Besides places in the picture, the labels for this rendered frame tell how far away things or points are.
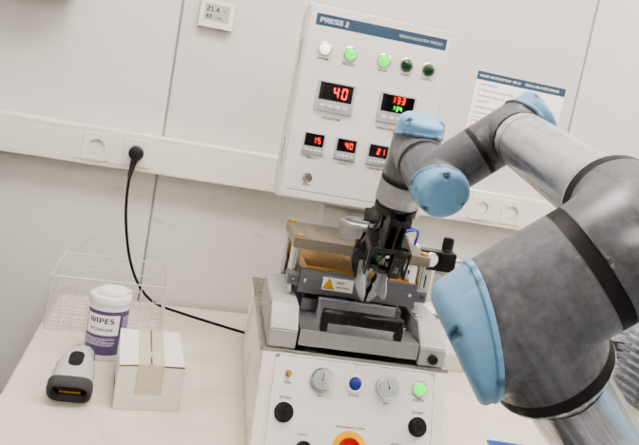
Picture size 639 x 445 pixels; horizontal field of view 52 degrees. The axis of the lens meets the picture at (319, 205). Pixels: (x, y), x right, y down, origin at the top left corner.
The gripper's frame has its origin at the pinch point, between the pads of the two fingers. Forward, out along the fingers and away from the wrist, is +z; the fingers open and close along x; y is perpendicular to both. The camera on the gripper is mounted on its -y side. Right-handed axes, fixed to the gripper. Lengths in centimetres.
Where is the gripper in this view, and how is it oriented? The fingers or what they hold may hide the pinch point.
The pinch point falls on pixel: (365, 293)
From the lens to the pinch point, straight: 120.3
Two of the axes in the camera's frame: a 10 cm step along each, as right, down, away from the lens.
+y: 0.6, 4.8, -8.7
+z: -2.1, 8.6, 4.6
